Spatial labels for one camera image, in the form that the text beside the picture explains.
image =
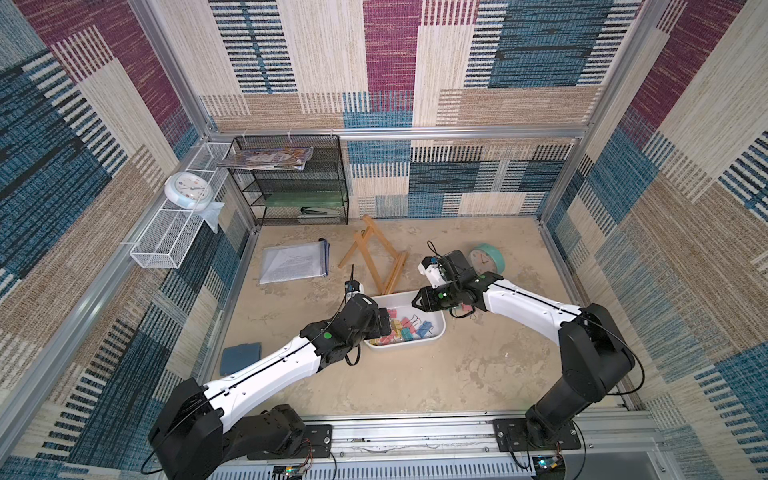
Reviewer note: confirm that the white round wall clock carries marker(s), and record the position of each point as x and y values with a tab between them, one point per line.
188	191

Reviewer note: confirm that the green round alarm clock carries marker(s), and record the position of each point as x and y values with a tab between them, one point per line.
487	258

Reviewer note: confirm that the black mesh shelf rack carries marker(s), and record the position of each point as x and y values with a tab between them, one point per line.
275	197

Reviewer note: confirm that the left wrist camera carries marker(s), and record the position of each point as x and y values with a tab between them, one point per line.
352	288

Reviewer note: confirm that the blue cloth pad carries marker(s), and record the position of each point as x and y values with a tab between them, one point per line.
238	357

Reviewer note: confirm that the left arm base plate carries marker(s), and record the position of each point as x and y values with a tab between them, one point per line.
315	441

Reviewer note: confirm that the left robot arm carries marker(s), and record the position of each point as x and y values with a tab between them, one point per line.
203	426

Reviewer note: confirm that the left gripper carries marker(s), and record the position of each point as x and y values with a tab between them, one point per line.
375	330

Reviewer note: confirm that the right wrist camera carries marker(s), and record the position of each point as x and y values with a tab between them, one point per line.
430	267

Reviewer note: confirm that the white plastic storage box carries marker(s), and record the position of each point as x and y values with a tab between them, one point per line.
410	326

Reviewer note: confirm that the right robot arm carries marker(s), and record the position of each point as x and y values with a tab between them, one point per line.
594	355

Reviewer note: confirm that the black stapler on shelf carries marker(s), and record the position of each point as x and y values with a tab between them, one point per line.
319	212

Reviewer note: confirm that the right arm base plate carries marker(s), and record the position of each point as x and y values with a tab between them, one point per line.
514	434

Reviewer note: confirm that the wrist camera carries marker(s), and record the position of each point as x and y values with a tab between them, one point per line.
430	267
352	288

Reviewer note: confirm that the magazine on shelf top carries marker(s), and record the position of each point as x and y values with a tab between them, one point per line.
259	159

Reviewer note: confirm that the white wire mesh basket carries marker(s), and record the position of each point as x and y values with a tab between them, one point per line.
167	238

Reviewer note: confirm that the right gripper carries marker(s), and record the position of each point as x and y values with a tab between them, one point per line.
427	297

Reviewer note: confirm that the wooden easel stand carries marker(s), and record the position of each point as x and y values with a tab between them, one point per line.
371	244

